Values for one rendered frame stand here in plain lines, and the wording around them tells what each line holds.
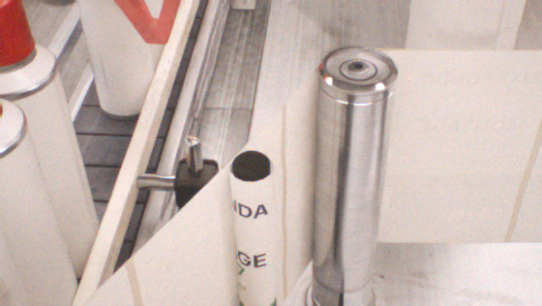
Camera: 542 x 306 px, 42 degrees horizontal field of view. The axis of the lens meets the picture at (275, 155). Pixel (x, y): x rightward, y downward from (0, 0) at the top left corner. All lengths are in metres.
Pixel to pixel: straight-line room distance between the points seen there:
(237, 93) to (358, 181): 0.37
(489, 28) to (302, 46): 0.22
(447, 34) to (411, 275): 0.18
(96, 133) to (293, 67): 0.19
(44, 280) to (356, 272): 0.18
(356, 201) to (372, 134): 0.05
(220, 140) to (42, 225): 0.30
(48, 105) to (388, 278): 0.25
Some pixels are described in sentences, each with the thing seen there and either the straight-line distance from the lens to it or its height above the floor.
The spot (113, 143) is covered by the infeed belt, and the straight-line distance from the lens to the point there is 0.60.
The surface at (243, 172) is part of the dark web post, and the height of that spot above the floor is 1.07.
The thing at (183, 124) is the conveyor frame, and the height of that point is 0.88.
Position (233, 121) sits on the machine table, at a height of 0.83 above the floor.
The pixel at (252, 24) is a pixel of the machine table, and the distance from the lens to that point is 0.83.
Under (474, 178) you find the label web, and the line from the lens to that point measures 0.43.
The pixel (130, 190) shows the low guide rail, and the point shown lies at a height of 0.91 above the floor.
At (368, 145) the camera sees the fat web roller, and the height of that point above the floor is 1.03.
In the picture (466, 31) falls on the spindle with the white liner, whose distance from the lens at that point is 0.54.
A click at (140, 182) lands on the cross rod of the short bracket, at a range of 0.52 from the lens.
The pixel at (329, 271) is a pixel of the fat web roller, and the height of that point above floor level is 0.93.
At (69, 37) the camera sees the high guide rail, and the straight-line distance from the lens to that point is 0.59.
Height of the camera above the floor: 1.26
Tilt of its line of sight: 42 degrees down
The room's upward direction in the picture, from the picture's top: 1 degrees counter-clockwise
